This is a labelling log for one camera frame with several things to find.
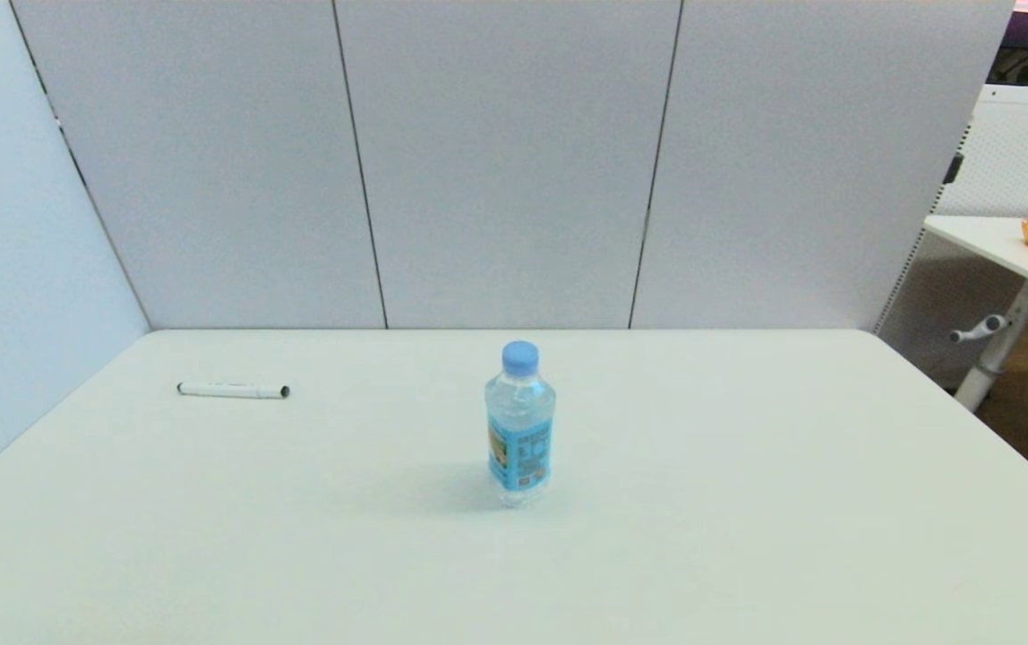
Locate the clear soda water bottle blue cap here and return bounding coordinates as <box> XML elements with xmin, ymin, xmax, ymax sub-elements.
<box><xmin>484</xmin><ymin>340</ymin><xmax>557</xmax><ymax>509</ymax></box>

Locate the grey table crank handle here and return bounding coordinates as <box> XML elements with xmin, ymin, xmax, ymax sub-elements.
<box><xmin>950</xmin><ymin>314</ymin><xmax>1010</xmax><ymax>344</ymax></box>

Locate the white side table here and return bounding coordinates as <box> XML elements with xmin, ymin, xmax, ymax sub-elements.
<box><xmin>924</xmin><ymin>215</ymin><xmax>1028</xmax><ymax>413</ymax></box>

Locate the white marker pen black tip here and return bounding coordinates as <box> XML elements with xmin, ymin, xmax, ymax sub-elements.
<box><xmin>177</xmin><ymin>383</ymin><xmax>291</xmax><ymax>400</ymax></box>

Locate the white perforated partition panel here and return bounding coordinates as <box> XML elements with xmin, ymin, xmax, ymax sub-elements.
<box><xmin>872</xmin><ymin>84</ymin><xmax>1028</xmax><ymax>388</ymax></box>

